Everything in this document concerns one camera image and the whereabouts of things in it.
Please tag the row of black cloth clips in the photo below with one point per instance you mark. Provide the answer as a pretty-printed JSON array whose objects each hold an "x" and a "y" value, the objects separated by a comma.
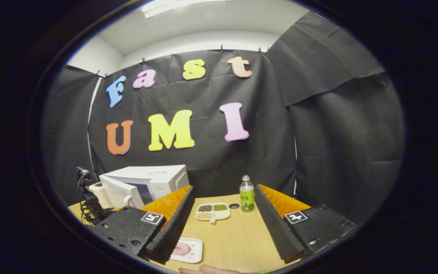
[{"x": 221, "y": 48}]

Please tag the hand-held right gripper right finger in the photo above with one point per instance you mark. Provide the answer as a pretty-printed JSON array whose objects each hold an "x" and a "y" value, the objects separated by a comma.
[{"x": 276, "y": 228}]

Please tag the white microwave oven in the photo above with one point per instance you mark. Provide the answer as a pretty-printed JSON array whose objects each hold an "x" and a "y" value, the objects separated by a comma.
[{"x": 165, "y": 179}]

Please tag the white toaster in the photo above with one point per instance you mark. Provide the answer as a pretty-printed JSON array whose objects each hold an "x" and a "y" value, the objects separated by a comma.
[{"x": 98, "y": 190}]

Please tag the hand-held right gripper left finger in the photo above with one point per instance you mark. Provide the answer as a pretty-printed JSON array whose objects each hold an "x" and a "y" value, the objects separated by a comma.
[{"x": 173, "y": 228}]

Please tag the white plate with pink food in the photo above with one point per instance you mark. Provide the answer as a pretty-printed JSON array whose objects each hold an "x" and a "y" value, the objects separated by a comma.
[{"x": 188, "y": 250}]

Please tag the long ceiling light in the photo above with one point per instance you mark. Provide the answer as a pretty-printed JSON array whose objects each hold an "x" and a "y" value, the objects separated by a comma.
[{"x": 181, "y": 5}]

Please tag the green tea bottle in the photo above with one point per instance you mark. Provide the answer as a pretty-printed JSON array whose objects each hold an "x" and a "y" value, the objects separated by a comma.
[{"x": 246, "y": 198}]

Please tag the white divided dish of grains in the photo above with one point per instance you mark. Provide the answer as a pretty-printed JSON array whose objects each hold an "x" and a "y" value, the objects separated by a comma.
[{"x": 213, "y": 212}]

